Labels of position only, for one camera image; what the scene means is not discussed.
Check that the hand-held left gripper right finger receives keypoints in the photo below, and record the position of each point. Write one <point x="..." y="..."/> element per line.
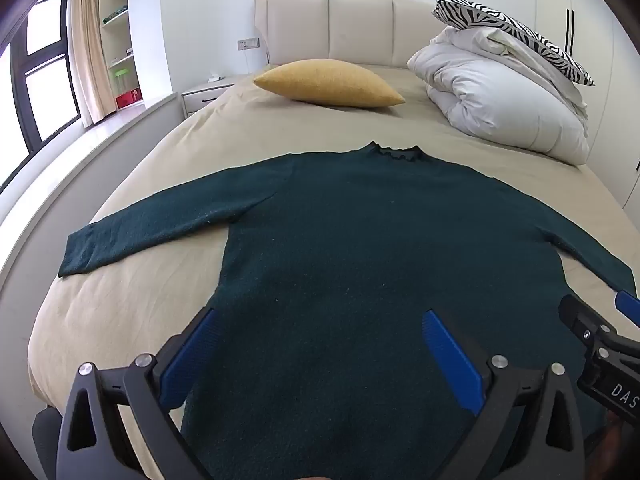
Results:
<point x="450" y="355"/>

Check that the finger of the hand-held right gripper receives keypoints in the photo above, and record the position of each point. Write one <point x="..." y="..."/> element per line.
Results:
<point x="630" y="306"/>
<point x="580" y="317"/>

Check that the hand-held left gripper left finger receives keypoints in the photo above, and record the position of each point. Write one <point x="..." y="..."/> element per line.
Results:
<point x="192" y="355"/>

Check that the dark green sweater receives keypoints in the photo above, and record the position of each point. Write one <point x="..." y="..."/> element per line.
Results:
<point x="350" y="240"/>

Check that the bed with beige sheet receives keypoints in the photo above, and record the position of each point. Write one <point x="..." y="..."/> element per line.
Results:
<point x="200" y="140"/>

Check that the white wardrobe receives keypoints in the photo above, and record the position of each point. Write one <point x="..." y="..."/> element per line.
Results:
<point x="615" y="85"/>

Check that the white window bench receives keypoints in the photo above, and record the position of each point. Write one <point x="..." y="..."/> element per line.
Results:
<point x="75" y="160"/>

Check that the white folded duvet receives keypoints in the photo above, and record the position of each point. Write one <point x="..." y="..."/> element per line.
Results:
<point x="500" y="100"/>

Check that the white nightstand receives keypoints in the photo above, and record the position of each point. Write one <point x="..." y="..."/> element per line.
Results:
<point x="205" y="94"/>

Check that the red box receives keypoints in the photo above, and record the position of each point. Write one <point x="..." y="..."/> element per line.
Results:
<point x="127" y="98"/>

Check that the zebra print pillow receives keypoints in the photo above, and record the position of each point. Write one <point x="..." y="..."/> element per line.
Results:
<point x="530" y="35"/>

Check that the green container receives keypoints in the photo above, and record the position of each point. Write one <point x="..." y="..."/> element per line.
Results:
<point x="119" y="74"/>

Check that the yellow pillow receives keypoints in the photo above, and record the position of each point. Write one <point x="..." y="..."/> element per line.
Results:
<point x="325" y="82"/>

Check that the black framed window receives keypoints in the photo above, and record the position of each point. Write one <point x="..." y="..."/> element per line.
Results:
<point x="47" y="75"/>

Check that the beige curtain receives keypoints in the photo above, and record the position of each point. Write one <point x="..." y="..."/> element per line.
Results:
<point x="90" y="45"/>

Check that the beige padded headboard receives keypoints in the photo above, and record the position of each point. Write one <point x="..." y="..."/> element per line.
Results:
<point x="350" y="25"/>

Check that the wall socket panel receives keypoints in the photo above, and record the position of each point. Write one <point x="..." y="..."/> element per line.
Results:
<point x="248" y="43"/>

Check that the white wall shelf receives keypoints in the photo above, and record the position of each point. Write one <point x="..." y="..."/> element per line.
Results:
<point x="120" y="25"/>

